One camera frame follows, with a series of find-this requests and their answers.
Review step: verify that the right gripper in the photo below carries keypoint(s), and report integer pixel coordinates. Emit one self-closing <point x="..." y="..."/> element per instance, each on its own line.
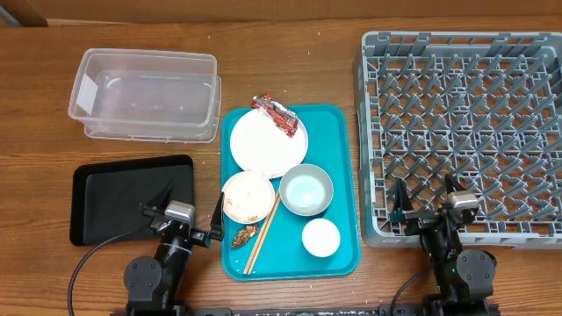
<point x="424" y="217"/>

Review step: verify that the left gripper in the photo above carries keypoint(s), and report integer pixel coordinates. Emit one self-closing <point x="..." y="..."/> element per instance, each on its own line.
<point x="202" y="237"/>

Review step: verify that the pink bowl with crumbs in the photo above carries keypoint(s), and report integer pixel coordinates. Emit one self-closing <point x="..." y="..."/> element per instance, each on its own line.
<point x="248" y="197"/>

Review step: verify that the small white cup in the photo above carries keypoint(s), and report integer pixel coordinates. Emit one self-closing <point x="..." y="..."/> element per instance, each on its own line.
<point x="321" y="238"/>

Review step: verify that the grey-green ceramic bowl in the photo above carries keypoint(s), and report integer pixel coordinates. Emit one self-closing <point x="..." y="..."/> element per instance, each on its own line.
<point x="306" y="190"/>

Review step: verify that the red snack wrapper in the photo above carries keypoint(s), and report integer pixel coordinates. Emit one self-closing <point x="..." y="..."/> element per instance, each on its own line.
<point x="284" y="119"/>

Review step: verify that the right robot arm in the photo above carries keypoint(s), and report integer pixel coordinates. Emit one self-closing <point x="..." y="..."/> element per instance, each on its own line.
<point x="464" y="277"/>

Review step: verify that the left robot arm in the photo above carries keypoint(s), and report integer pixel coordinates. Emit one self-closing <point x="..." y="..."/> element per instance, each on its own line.
<point x="152" y="281"/>

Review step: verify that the brown food scrap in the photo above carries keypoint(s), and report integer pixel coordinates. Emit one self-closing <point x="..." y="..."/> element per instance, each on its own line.
<point x="245" y="235"/>

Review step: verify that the wooden chopstick right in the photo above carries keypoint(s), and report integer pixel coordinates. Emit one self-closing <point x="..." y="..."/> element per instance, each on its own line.
<point x="266" y="234"/>

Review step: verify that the wooden chopstick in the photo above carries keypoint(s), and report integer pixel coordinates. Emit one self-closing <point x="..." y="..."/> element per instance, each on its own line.
<point x="266" y="234"/>
<point x="259" y="243"/>

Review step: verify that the black tray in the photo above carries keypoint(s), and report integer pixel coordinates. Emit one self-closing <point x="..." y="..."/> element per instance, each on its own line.
<point x="106" y="196"/>

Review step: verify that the wooden chopstick left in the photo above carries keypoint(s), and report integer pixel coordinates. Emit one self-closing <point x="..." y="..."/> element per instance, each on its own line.
<point x="259" y="243"/>

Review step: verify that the large white plate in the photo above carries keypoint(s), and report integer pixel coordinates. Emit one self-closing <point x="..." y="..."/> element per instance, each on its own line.
<point x="257" y="144"/>

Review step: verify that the grey dish rack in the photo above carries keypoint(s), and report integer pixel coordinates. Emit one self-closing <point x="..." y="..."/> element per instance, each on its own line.
<point x="484" y="107"/>

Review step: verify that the teal plastic tray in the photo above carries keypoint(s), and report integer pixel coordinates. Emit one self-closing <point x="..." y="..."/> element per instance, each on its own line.
<point x="283" y="255"/>

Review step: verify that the clear plastic bin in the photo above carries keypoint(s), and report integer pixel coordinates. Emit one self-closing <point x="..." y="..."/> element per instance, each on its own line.
<point x="147" y="95"/>

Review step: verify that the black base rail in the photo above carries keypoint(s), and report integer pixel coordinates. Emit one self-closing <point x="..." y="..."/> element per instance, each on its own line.
<point x="381" y="310"/>

